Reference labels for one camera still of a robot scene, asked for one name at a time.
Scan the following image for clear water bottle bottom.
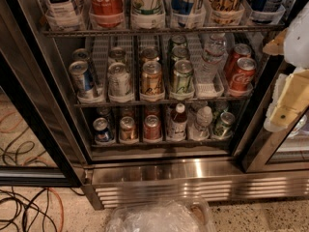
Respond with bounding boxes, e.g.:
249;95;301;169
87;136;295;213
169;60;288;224
189;106;212;141

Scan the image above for right glass fridge door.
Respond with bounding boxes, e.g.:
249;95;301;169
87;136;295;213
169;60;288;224
231;56;309;173

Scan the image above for gold can middle front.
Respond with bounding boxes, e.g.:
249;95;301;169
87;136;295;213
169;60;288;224
141;61;163;96

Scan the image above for bronze can bottom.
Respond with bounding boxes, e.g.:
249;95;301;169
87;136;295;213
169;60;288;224
120;116;137;141

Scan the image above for red coca-cola can rear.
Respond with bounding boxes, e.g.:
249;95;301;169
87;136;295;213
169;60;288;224
223;43;251;78

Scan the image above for red coca-cola can front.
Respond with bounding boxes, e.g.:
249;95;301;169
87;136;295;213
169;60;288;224
229;57;256;91

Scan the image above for green can middle front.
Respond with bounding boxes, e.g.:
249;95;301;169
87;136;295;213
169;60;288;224
171;60;193;94

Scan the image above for white silver can middle rear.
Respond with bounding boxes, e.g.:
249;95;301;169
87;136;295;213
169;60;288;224
108;46;126;65

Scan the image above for blue silver can middle rear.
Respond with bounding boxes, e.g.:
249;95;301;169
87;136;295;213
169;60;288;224
72;48;91;62

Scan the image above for blue pepsi can bottom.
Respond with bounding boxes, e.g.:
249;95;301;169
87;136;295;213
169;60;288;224
93;117;114;143

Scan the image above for white silver can middle front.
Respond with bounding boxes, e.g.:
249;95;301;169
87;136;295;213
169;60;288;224
107;63;131;97

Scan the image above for red copper can bottom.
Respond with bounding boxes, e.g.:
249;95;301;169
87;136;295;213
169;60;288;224
143;115;161;140

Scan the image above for stainless steel fridge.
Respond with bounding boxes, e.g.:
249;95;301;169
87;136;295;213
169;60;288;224
0;0;309;211

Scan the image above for green can bottom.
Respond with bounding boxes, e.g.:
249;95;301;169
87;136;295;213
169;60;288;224
212;112;235;137

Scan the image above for red coca-cola can top shelf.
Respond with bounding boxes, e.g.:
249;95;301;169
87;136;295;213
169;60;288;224
91;0;123;28

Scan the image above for black and orange floor cables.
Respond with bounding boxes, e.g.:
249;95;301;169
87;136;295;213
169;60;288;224
0;187;86;232

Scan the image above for glass fridge door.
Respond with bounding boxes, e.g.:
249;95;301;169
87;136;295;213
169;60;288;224
231;56;309;173
0;0;86;187

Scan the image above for white silver can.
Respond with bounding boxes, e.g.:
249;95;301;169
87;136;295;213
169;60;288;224
107;63;131;97
108;46;126;65

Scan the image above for blue silver can middle front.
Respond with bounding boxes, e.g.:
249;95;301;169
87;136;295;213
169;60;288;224
69;61;98;99

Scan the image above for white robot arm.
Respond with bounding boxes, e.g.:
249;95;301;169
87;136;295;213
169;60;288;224
263;2;309;132

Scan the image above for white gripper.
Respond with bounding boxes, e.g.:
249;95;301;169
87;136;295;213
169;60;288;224
263;29;309;132

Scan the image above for clear water bottle middle shelf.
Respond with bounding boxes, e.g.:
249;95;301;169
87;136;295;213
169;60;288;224
197;33;227;84

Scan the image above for gold can middle rear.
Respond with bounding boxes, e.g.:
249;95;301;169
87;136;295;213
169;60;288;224
140;47;159;63

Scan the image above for white black label can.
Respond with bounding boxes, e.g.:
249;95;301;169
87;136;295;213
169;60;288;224
44;0;84;26

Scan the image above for green can middle rear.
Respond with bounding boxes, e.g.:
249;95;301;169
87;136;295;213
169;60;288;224
169;35;187;48

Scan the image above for clear plastic bag bin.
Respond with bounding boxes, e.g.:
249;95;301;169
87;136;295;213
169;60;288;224
104;197;217;232

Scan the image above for left glass fridge door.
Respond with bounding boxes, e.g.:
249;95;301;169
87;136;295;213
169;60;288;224
0;0;86;187

